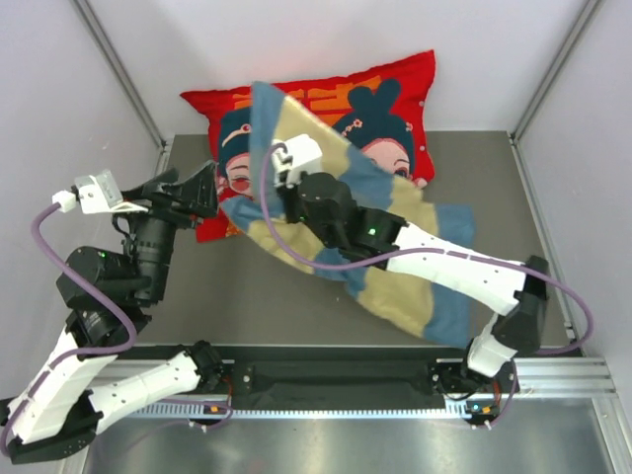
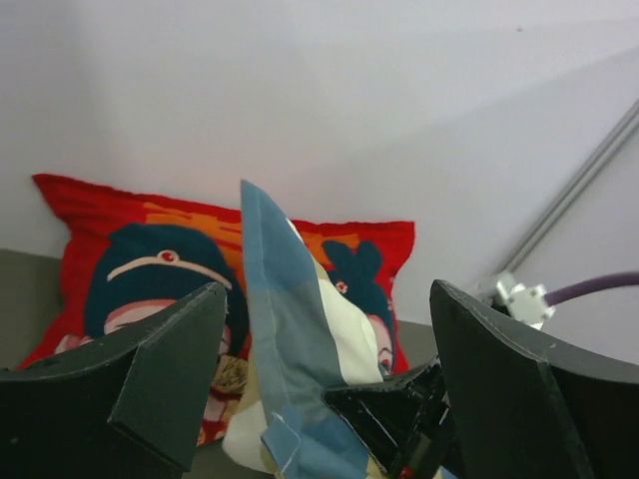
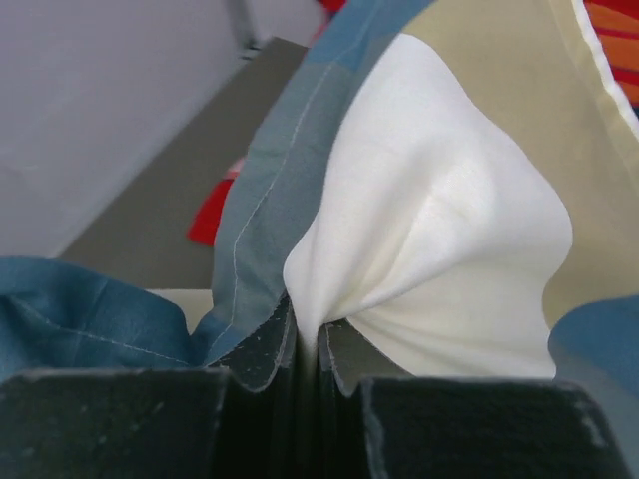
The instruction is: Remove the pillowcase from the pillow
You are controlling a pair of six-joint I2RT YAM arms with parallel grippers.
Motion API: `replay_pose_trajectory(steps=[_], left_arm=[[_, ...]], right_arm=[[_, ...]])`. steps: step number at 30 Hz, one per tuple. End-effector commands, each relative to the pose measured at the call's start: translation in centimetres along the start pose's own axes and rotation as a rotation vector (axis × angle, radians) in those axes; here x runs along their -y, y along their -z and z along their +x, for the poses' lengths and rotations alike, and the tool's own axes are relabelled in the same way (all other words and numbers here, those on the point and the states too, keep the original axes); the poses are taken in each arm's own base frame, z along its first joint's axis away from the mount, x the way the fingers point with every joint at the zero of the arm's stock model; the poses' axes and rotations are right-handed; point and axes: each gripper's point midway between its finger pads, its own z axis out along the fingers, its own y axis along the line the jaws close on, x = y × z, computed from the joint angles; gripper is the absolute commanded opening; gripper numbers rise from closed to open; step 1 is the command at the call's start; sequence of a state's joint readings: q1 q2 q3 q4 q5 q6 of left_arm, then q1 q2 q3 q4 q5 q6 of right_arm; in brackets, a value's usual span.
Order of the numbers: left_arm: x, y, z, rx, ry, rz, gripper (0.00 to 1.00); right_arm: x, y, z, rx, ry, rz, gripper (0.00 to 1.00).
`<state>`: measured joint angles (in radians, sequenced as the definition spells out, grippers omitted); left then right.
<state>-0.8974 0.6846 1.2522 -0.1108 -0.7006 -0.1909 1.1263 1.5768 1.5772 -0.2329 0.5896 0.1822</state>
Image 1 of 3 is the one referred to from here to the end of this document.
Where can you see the blue beige checked pillowcase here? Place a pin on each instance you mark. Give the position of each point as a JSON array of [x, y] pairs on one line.
[[414, 305]]

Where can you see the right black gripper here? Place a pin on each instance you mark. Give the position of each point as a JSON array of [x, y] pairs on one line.
[[287, 193]]

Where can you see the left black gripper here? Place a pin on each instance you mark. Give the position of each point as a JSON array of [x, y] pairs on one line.
[[199, 192]]

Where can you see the aluminium frame post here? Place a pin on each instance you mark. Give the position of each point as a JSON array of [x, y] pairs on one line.
[[570, 41], [91, 21]]

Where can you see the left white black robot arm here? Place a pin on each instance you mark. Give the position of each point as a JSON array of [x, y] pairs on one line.
[[107, 294]]

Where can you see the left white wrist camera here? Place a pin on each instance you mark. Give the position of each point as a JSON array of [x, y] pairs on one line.
[[94, 194]]

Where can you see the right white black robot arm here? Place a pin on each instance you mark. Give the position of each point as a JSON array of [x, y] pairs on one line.
[[515, 291]]

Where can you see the right aluminium frame post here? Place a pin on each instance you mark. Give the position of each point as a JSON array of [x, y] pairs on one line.
[[570, 41]]

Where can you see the left aluminium frame post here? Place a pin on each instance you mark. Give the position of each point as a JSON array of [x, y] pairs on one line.
[[91, 21]]

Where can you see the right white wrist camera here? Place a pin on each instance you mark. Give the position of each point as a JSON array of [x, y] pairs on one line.
[[298, 156]]

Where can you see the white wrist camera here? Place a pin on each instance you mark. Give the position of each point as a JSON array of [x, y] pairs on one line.
[[298, 156], [94, 194]]

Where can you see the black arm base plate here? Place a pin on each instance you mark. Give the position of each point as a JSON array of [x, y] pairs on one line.
[[349, 378]]

